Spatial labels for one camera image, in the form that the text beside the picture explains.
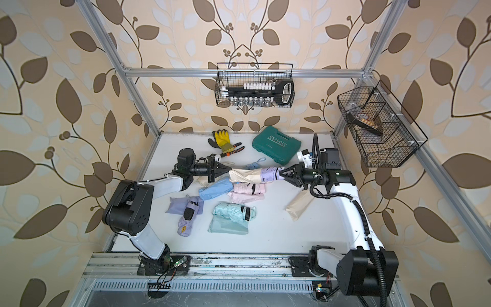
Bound purple umbrella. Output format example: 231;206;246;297
177;196;204;237

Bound cream sleeved umbrella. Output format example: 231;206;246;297
285;190;314;221
228;169;262;184

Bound mint green umbrella sleeve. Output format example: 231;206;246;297
208;216;249;235

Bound blue sleeved umbrella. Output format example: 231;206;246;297
199;177;233;201

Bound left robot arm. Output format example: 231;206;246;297
102;148;231;260

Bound yellow black work glove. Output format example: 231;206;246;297
208;129;234;153

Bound purple umbrella sleeve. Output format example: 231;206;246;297
166;196;204;216

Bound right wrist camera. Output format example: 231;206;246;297
297;149;313;168

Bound right wire basket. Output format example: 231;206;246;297
337;81;428;168

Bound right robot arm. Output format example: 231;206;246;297
280;148;399;306

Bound wire basket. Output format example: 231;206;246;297
214;61;295;109
337;81;428;168

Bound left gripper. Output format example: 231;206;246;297
187;157;230;184

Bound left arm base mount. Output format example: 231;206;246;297
137;251;192;276

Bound orange black pliers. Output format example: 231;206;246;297
215;143;245;161

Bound back wire basket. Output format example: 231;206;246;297
214;61;295;109

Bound aluminium front rail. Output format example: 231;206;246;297
82;252;336;281

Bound beige sleeved umbrella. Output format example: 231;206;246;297
194;176;210;188

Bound black socket set holder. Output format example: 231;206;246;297
215;79;295;107

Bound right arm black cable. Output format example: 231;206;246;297
309;132;388;307

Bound tool in right basket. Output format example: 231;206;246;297
347;113;383;136

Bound green plastic tool case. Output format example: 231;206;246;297
252;126;302;166

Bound pink sleeved umbrella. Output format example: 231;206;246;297
228;192;265;203

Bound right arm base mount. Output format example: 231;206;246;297
288;256;334;278

